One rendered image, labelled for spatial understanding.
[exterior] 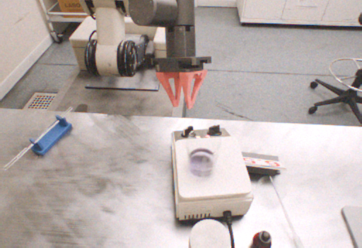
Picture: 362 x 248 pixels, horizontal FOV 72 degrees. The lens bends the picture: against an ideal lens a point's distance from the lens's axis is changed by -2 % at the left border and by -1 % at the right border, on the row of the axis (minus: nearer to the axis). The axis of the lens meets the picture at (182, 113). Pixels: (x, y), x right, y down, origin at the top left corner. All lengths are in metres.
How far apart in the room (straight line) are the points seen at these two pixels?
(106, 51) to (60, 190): 0.73
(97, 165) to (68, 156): 0.08
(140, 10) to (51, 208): 0.39
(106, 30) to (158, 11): 0.78
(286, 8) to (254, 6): 0.32
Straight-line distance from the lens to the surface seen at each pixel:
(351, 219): 0.57
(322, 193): 0.58
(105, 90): 1.40
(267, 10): 2.87
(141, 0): 0.43
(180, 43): 0.47
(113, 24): 1.17
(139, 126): 0.63
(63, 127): 0.67
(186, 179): 0.43
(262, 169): 0.54
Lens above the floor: 1.20
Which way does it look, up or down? 44 degrees down
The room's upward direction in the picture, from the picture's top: straight up
